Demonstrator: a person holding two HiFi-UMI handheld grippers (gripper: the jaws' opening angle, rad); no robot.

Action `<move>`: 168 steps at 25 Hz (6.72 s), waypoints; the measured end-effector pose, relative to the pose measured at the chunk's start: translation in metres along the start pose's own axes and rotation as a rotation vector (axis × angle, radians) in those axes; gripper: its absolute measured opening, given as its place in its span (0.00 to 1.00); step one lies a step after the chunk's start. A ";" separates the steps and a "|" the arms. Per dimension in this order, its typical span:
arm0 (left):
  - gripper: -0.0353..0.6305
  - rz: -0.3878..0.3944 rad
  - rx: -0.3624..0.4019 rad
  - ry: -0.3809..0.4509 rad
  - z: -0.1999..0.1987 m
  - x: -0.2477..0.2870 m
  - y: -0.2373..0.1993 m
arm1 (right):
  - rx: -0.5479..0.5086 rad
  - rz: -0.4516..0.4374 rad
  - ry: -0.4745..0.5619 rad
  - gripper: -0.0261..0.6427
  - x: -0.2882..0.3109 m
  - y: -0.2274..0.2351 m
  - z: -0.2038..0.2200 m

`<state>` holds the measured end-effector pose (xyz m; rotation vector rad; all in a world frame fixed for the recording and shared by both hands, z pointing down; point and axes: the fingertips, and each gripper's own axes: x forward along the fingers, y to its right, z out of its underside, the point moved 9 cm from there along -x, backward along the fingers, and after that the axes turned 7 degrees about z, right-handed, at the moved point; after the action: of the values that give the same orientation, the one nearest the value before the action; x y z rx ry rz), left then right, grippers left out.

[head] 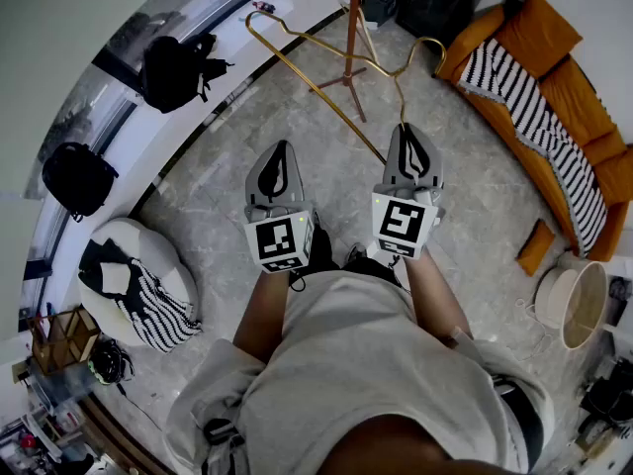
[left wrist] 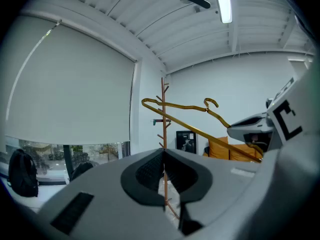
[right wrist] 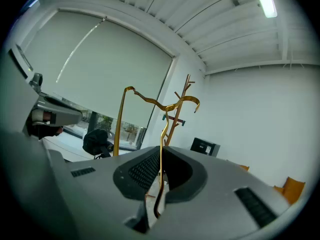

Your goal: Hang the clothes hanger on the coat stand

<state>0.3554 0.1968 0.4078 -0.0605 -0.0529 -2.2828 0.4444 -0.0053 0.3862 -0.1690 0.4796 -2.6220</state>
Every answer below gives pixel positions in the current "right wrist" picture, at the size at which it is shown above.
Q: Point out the brown wooden coat rack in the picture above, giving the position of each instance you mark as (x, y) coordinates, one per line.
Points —
(184, 90)

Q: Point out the small grey ceiling box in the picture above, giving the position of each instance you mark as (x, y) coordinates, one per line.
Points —
(236, 2)

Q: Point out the long ceiling light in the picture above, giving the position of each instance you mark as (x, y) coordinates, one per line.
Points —
(266, 1)

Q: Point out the window with dark frame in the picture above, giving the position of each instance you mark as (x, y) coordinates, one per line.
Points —
(127, 131)

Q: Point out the white window ledge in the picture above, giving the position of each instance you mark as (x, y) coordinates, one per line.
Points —
(67, 149)

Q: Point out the gold metal hanger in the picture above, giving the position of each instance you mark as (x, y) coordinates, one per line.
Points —
(161, 164)

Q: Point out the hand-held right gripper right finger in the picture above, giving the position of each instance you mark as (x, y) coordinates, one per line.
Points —
(220, 184)

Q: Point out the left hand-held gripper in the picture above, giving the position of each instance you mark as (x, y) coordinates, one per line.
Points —
(37, 81)

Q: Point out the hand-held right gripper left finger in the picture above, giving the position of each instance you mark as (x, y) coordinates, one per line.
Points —
(100, 196)

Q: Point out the clear blind wand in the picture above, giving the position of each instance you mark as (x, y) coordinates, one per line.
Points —
(72, 54)

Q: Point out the black backpack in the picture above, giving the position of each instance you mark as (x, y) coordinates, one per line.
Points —
(96, 139)

